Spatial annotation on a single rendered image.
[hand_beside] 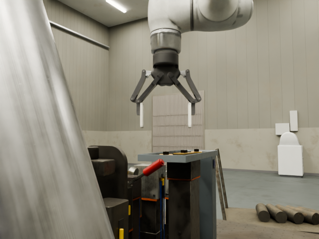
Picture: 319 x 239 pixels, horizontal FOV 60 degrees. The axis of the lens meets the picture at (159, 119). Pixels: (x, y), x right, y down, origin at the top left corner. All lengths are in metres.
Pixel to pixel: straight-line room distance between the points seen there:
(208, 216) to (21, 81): 0.99
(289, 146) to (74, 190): 9.62
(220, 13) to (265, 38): 10.66
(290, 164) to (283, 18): 5.25
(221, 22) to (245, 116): 10.22
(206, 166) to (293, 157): 8.73
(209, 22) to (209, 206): 0.68
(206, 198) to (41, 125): 0.95
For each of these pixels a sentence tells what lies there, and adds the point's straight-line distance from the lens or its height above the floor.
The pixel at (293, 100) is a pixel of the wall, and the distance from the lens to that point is 10.77.
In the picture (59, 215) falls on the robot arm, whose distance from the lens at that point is 0.22.
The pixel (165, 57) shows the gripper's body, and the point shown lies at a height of 1.43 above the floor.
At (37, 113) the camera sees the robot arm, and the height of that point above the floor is 1.23.
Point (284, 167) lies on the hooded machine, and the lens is 9.84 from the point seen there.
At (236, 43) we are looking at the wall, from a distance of 11.62.
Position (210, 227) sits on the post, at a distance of 1.15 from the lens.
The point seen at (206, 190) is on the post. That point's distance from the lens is 1.12.
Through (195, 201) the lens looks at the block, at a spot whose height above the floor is 1.01.
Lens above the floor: 1.21
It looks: 4 degrees up
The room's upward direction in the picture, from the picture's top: straight up
